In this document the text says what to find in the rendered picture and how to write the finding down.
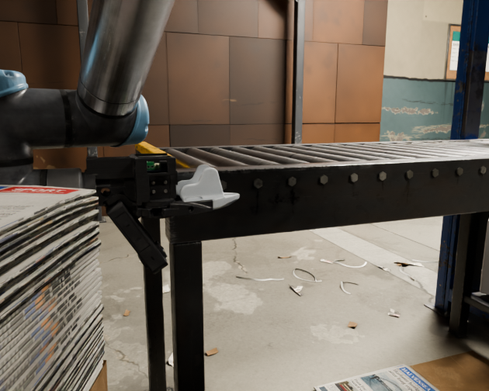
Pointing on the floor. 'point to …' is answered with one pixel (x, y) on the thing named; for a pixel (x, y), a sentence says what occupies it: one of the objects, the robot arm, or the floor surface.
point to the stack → (41, 288)
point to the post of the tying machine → (464, 123)
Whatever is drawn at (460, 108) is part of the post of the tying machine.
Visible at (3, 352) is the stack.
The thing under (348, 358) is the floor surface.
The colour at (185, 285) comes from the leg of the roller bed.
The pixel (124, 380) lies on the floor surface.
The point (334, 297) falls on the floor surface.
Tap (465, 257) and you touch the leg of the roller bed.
